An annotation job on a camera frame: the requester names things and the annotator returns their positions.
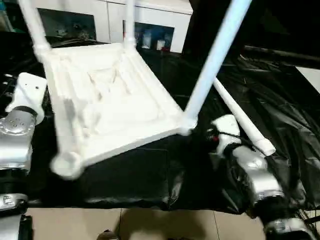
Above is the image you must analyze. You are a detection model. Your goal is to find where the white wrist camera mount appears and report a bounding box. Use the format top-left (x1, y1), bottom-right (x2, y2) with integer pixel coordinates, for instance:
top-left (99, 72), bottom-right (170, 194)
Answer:
top-left (4, 72), bottom-right (48, 120)
top-left (211, 114), bottom-right (242, 156)

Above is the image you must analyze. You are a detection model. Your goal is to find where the white glass-door cabinet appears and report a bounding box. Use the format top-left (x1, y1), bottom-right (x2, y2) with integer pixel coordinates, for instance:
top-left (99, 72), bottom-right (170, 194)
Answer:
top-left (22, 0), bottom-right (195, 54)

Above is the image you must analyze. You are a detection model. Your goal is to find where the white plastic table top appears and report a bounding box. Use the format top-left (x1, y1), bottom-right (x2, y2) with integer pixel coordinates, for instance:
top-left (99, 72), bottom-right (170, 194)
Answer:
top-left (32, 42), bottom-right (198, 181)

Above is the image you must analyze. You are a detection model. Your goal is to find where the white plastic table leg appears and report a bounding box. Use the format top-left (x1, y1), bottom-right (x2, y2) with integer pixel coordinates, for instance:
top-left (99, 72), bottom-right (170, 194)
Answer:
top-left (183, 0), bottom-right (253, 128)
top-left (124, 0), bottom-right (138, 51)
top-left (17, 0), bottom-right (53, 63)
top-left (212, 77), bottom-right (277, 156)

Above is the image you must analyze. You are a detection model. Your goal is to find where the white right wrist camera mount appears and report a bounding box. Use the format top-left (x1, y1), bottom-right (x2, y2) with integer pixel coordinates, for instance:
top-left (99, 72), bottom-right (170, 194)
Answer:
top-left (211, 114), bottom-right (242, 156)

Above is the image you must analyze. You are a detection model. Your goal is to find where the black table mat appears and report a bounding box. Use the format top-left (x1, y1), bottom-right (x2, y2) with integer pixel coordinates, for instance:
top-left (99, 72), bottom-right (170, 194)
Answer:
top-left (0, 31), bottom-right (320, 216)

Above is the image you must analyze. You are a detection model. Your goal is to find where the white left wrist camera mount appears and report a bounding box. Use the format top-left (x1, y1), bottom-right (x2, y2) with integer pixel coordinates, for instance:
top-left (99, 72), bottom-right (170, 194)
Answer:
top-left (4, 72), bottom-right (48, 120)

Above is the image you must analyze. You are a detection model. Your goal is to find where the white flat panel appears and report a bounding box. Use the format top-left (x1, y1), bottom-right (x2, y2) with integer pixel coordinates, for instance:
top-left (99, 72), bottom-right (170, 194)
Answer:
top-left (296, 66), bottom-right (320, 95)

